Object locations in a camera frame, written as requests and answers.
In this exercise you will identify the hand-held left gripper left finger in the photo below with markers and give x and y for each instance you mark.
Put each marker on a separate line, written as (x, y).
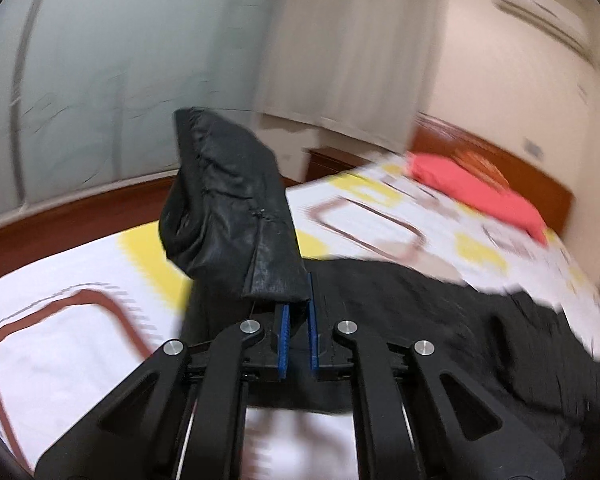
(283, 342)

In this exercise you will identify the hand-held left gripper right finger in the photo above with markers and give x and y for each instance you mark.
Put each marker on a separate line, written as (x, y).
(313, 340)

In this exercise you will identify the black puffer jacket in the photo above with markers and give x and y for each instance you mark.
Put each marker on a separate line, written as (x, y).
(230, 210)

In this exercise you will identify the wooden nightstand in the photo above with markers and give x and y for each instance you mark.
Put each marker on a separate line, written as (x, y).
(330, 161)

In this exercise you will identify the red pillow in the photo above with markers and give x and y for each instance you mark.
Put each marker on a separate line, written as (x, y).
(472, 187)

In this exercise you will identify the white patterned bed sheet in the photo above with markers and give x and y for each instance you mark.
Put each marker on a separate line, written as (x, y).
(55, 280)

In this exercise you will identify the orange patterned cushion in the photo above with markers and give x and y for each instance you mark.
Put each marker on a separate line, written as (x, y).
(480, 162)

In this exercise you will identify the wooden headboard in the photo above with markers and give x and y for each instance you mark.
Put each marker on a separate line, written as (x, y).
(532, 177)

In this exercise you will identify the cream curtain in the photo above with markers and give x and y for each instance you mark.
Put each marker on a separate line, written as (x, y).
(355, 60)

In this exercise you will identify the frosted glass partition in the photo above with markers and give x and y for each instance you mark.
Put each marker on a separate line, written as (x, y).
(130, 70)

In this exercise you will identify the white air conditioner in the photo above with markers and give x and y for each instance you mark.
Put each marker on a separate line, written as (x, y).
(540, 7)

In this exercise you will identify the wall switch panel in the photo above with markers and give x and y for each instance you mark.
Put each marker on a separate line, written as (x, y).
(533, 149)

